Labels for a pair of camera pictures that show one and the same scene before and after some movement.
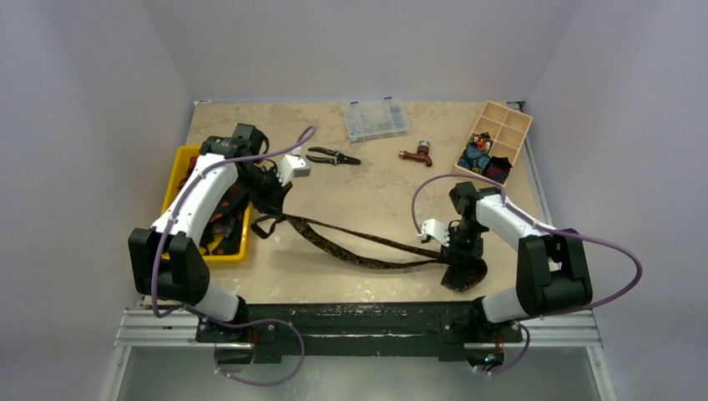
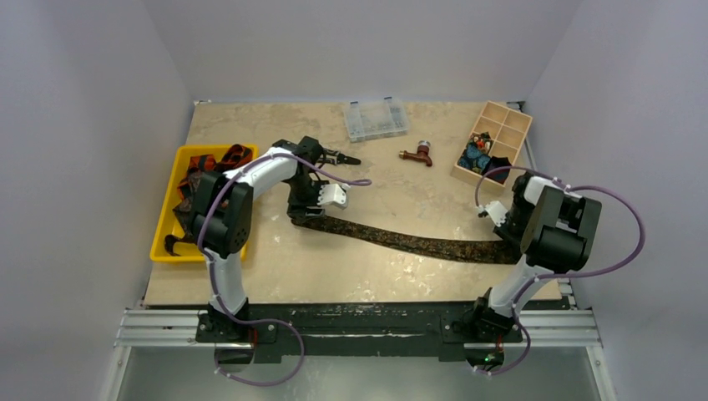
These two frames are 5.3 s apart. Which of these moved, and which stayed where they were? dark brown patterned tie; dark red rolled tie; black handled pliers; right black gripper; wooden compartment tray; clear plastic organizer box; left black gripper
Moved: right black gripper; dark brown patterned tie; left black gripper
Stayed: dark red rolled tie; clear plastic organizer box; wooden compartment tray; black handled pliers
